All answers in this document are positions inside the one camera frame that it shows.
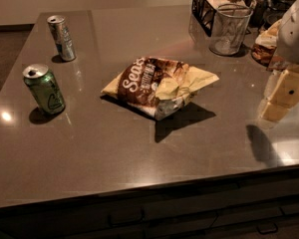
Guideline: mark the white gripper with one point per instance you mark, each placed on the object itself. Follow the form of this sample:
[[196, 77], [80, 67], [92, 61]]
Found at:
[[295, 39]]

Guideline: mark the brown and yellow chip bag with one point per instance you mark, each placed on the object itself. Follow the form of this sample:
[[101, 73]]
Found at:
[[158, 87]]

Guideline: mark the snack packet behind gripper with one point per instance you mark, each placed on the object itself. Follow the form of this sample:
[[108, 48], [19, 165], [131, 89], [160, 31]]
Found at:
[[264, 49]]

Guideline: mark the silver slim drink can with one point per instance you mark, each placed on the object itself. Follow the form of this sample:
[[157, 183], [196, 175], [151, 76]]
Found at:
[[62, 38]]

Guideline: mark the green soda can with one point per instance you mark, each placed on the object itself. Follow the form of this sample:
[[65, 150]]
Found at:
[[43, 86]]

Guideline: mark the wire mesh cup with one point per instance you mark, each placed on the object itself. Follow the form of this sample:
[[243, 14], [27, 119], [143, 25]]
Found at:
[[229, 27]]

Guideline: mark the black wire basket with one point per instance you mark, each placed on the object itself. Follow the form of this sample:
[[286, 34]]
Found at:
[[204, 11]]

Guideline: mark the black drawer handle right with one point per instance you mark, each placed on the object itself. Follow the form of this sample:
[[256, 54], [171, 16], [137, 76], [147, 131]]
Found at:
[[267, 228]]

